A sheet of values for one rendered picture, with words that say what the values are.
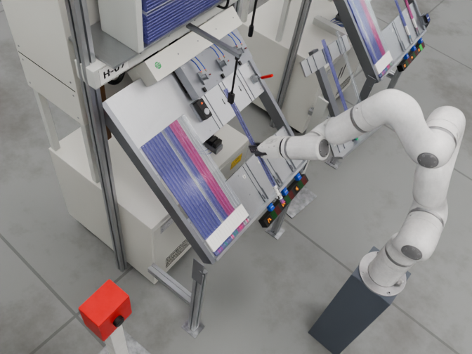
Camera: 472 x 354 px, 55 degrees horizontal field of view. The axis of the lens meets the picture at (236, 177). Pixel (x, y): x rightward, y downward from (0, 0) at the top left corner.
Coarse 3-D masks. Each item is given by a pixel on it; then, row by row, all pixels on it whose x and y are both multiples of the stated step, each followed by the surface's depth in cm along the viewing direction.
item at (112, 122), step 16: (112, 112) 151; (112, 128) 154; (128, 144) 154; (144, 160) 157; (144, 176) 162; (160, 192) 162; (176, 208) 164; (176, 224) 170; (192, 240) 169; (208, 256) 170
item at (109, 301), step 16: (112, 288) 155; (96, 304) 151; (112, 304) 152; (128, 304) 158; (96, 320) 148; (112, 320) 154; (112, 336) 170; (128, 336) 220; (112, 352) 188; (128, 352) 199; (144, 352) 217
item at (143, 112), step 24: (240, 72) 189; (120, 96) 155; (144, 96) 160; (168, 96) 167; (216, 96) 180; (240, 96) 188; (120, 120) 154; (144, 120) 160; (168, 120) 166; (192, 120) 172; (216, 120) 179
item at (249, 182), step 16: (256, 160) 191; (272, 160) 196; (288, 160) 203; (240, 176) 185; (256, 176) 190; (272, 176) 196; (240, 192) 184; (256, 192) 189; (272, 192) 195; (256, 208) 189; (192, 224) 169
